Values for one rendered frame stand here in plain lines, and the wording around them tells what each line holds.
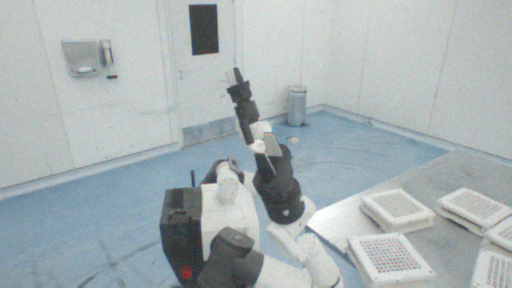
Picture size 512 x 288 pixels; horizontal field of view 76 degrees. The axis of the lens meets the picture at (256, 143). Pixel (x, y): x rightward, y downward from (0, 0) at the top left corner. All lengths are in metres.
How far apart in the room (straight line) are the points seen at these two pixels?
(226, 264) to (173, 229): 0.22
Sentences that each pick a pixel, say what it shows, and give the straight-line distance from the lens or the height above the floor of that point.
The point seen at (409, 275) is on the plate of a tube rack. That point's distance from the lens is 1.40.
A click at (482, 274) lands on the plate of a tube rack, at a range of 1.53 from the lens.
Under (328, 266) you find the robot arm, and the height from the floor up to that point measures 1.24.
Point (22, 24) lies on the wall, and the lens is 3.86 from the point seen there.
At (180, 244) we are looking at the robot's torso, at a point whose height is 1.17.
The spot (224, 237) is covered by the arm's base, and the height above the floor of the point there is 1.28.
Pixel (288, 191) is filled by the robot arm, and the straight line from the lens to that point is 0.68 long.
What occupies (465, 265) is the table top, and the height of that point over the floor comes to 0.86.
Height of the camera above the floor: 1.84
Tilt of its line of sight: 23 degrees down
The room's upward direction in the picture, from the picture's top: straight up
